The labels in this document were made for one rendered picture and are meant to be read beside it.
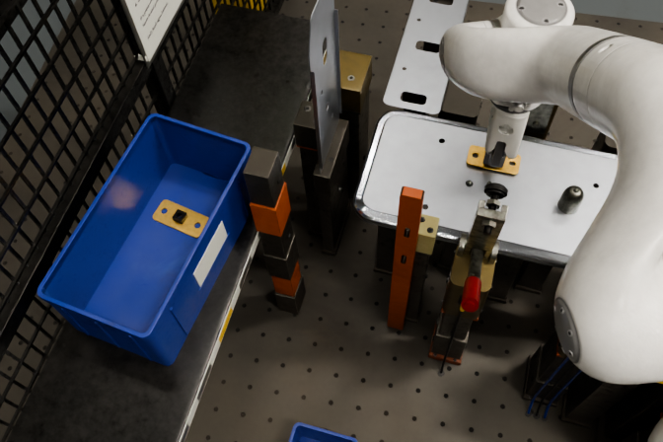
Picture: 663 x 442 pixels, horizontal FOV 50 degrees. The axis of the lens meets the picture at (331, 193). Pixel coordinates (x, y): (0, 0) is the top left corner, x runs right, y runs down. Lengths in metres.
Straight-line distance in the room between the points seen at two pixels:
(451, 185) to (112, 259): 0.53
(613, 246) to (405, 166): 0.63
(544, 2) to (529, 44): 0.12
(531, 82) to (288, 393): 0.76
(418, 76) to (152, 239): 0.54
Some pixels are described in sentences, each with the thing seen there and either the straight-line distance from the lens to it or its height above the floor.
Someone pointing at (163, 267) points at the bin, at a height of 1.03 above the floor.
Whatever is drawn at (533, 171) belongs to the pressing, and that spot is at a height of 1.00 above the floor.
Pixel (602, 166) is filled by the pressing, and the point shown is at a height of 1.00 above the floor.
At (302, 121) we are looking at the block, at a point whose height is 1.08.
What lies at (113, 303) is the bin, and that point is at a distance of 1.08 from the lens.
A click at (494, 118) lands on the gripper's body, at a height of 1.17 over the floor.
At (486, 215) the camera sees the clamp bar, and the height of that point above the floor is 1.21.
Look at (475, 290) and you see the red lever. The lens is 0.92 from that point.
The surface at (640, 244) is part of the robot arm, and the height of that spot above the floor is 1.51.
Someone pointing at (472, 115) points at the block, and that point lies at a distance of 1.26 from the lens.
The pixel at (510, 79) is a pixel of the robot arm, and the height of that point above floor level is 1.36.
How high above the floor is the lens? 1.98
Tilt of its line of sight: 60 degrees down
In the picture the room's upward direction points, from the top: 4 degrees counter-clockwise
